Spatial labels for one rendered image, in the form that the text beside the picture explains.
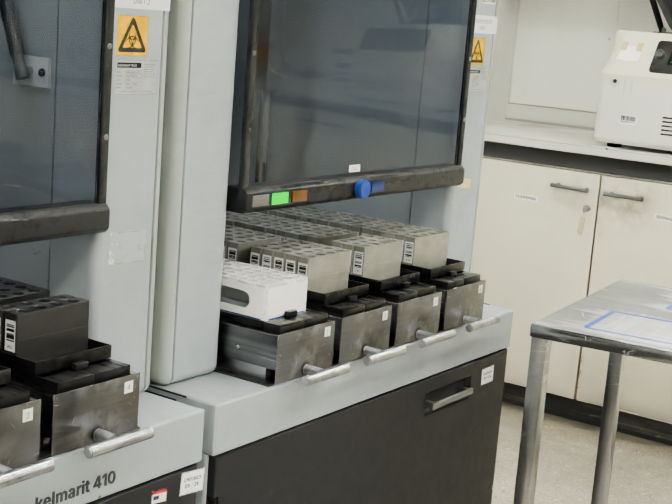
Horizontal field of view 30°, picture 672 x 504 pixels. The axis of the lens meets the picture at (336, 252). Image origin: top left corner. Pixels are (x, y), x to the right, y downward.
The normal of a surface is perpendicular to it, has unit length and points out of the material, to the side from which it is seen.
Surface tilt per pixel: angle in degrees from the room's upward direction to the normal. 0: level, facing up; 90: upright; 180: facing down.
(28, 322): 90
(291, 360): 90
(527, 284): 90
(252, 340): 90
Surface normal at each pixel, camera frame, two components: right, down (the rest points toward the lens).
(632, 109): -0.59, 0.11
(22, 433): 0.82, 0.17
